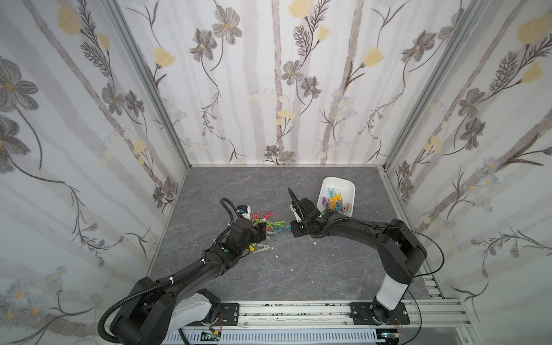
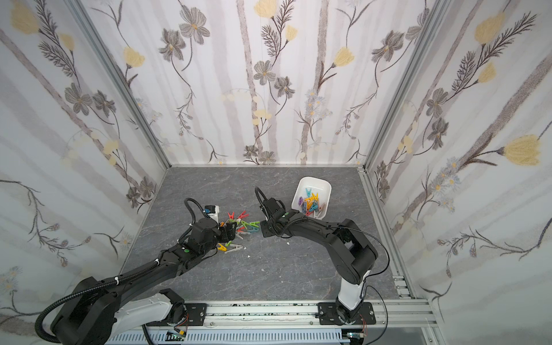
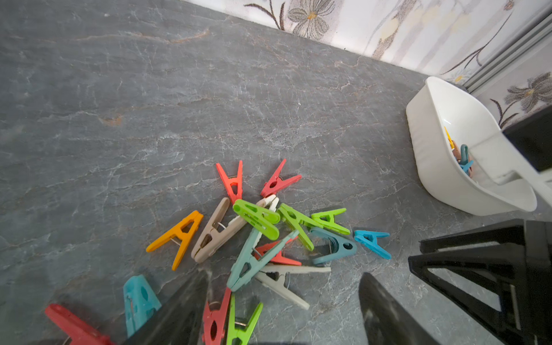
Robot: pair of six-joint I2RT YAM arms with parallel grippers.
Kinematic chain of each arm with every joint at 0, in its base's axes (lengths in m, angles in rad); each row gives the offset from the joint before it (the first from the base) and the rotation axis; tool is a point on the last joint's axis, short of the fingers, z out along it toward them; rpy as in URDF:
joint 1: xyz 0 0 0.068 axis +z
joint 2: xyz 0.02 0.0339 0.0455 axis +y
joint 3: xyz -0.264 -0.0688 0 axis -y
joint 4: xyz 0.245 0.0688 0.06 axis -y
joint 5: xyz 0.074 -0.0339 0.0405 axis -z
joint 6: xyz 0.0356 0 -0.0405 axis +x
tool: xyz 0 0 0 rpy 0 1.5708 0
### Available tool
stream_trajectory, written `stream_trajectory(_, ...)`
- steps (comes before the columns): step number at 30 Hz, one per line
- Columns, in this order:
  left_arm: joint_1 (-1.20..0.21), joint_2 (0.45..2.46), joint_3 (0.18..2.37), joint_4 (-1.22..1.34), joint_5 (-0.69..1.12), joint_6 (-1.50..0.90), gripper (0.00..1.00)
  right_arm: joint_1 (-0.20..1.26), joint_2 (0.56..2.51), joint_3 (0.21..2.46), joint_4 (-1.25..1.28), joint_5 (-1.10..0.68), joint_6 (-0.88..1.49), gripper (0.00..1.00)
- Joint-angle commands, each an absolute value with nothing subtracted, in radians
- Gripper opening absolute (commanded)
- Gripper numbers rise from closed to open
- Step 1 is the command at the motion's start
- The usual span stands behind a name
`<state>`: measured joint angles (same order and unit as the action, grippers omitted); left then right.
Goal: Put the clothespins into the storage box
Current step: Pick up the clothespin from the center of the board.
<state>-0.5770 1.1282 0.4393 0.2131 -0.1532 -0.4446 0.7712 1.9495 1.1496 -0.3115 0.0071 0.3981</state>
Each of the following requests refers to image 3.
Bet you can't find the mint green clothespin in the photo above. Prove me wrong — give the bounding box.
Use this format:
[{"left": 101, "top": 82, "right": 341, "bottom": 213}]
[{"left": 227, "top": 229, "right": 299, "bottom": 292}]

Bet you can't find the white clothespin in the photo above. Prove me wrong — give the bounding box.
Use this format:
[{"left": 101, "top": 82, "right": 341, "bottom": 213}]
[{"left": 254, "top": 264, "right": 331, "bottom": 310}]

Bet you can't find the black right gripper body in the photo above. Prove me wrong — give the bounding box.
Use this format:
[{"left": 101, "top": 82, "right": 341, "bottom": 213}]
[{"left": 504, "top": 106, "right": 551, "bottom": 344}]

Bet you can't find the red clothespin under pile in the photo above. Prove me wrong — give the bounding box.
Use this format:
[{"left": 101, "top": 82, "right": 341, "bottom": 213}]
[{"left": 253, "top": 241, "right": 302, "bottom": 266}]

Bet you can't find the orange clothespin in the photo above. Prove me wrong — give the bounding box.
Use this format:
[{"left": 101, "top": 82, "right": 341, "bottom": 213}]
[{"left": 146, "top": 211, "right": 204, "bottom": 271}]

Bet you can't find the dark red clothespin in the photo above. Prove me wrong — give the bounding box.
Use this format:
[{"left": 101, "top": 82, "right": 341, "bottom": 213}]
[{"left": 260, "top": 159, "right": 303, "bottom": 198}]

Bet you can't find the lime green clothespin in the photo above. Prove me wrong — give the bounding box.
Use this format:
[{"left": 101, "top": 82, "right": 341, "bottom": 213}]
[
  {"left": 277, "top": 204, "right": 323, "bottom": 252},
  {"left": 225, "top": 294, "right": 265, "bottom": 345},
  {"left": 233, "top": 200, "right": 280, "bottom": 241},
  {"left": 310, "top": 208, "right": 351, "bottom": 236}
]

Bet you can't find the turquoise clothespin bottom left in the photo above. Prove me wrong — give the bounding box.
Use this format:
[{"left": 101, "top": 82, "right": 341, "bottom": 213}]
[{"left": 123, "top": 275, "right": 162, "bottom": 338}]

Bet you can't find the red clothespin bottom left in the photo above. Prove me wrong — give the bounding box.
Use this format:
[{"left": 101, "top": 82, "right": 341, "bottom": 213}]
[{"left": 45, "top": 303, "right": 114, "bottom": 345}]

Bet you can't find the cyan clothespin by pile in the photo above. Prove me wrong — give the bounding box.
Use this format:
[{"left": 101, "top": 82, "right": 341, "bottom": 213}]
[{"left": 354, "top": 230, "right": 392, "bottom": 260}]

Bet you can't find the aluminium corner post right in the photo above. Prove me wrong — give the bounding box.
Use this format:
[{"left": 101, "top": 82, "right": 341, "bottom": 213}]
[{"left": 462, "top": 1, "right": 551, "bottom": 96}]

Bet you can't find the beige clothespin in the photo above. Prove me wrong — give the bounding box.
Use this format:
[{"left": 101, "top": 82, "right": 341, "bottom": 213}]
[{"left": 191, "top": 195, "right": 277, "bottom": 263}]

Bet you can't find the white plastic storage box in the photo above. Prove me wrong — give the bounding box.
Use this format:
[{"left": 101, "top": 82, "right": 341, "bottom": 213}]
[{"left": 406, "top": 76, "right": 541, "bottom": 216}]

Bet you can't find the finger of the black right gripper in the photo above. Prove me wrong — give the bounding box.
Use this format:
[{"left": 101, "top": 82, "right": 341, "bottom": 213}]
[
  {"left": 420, "top": 218, "right": 526, "bottom": 254},
  {"left": 408, "top": 244, "right": 528, "bottom": 344}
]

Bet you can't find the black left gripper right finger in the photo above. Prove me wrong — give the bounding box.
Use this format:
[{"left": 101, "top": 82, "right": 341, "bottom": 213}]
[{"left": 359, "top": 273, "right": 438, "bottom": 345}]

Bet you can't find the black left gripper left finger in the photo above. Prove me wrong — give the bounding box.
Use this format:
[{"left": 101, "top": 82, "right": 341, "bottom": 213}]
[{"left": 124, "top": 271, "right": 209, "bottom": 344}]

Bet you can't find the lime green clothespin bottom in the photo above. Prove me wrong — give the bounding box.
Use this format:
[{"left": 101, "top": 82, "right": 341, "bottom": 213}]
[{"left": 225, "top": 294, "right": 265, "bottom": 345}]

